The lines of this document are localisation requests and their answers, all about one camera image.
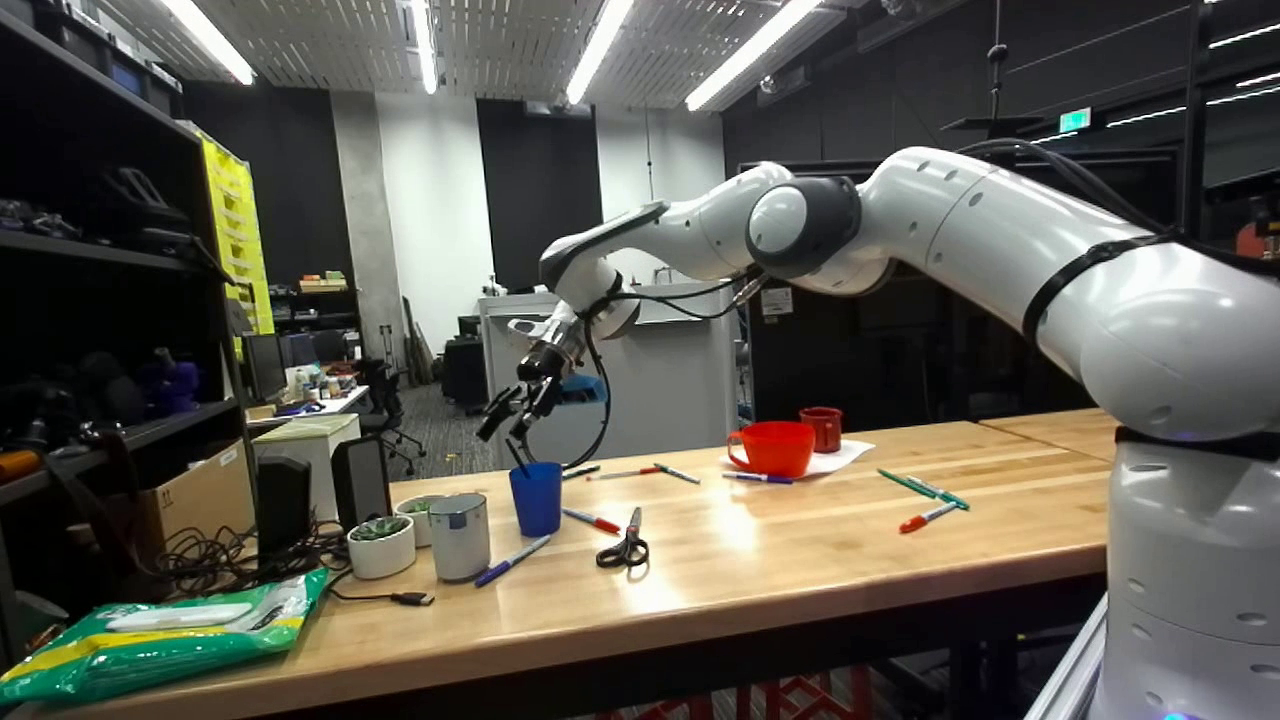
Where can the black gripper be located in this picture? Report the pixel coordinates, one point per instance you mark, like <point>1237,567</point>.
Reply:
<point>547,350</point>

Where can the black pen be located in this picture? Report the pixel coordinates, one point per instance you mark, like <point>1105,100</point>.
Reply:
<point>512,454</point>

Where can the blue plastic cup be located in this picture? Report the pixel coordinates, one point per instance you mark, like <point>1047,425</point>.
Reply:
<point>536,498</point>

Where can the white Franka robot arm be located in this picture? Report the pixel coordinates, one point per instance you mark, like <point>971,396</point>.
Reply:
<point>1172,333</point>

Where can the thin red pen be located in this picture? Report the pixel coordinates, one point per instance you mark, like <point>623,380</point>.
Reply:
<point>632,470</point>

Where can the blue pen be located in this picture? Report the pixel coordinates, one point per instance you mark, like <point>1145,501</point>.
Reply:
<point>510,560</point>

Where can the large red cup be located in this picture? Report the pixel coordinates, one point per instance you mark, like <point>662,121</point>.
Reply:
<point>773,448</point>

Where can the dark green marker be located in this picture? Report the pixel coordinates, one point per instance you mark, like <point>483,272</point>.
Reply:
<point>583,470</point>

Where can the black office chair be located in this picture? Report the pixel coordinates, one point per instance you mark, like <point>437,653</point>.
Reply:
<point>387,403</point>

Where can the red capped white marker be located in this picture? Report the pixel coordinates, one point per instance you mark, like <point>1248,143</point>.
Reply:
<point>589,523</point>

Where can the black speaker box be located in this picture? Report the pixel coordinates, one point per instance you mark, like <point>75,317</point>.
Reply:
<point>363,481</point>
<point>282,507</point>

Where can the black scissors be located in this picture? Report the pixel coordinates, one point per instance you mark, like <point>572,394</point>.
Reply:
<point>626,547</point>

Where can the white marker green cap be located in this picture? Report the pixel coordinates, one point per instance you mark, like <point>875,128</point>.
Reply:
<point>680,472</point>

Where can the white bowl green contents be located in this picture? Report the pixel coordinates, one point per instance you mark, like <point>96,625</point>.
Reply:
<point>382,547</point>

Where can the white desk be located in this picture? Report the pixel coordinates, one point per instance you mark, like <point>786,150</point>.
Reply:
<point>300,428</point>

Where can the blue marker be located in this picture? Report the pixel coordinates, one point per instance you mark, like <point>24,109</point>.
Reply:
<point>742,477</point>

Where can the dark shelf with clutter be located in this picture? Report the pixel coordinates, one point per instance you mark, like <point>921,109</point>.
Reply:
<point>320,280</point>

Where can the dark computer monitor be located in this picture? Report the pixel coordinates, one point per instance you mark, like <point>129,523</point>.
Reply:
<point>267,366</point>

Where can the small dark red mug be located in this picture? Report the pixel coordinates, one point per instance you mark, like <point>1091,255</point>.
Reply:
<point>822,428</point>

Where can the brown cardboard box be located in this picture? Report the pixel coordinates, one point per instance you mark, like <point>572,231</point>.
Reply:
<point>207,494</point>

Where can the yellow bin rack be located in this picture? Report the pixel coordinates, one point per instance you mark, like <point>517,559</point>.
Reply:
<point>241,242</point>

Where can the white paper sheet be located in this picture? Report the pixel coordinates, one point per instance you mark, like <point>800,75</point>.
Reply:
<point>842,460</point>

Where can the blue plastic object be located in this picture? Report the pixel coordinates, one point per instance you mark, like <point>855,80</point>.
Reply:
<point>171,385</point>

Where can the ceiling light strip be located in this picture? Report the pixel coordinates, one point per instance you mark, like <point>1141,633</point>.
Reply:
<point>423,43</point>
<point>601,47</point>
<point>755,53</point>
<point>207,43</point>

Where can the teal marker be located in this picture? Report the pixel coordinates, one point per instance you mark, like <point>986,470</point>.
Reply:
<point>900,481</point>
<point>951,501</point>

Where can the red crate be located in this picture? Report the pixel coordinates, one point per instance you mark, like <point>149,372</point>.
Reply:
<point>800,699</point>

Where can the green wipes packet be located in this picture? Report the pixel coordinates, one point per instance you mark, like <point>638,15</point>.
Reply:
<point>161,643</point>

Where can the black shelf unit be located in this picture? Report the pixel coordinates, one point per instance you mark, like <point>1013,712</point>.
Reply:
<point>83,267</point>

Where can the green exit sign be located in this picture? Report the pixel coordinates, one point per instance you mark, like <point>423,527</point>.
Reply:
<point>1073,121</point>

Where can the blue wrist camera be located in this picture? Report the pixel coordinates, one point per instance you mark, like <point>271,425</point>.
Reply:
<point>583,388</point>

